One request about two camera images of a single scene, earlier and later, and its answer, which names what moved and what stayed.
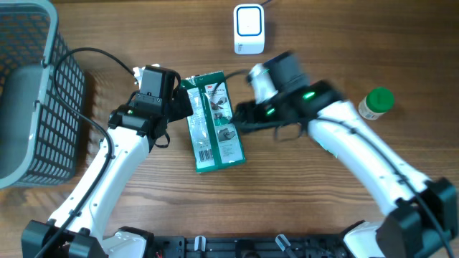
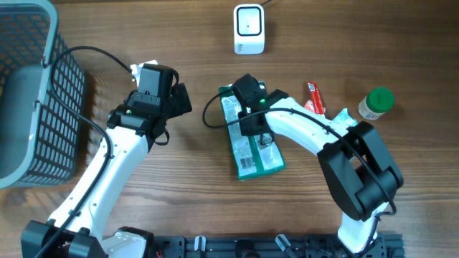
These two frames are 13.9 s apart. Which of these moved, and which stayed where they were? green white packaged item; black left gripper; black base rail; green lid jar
Moved: green white packaged item
Stayed: black left gripper; black base rail; green lid jar
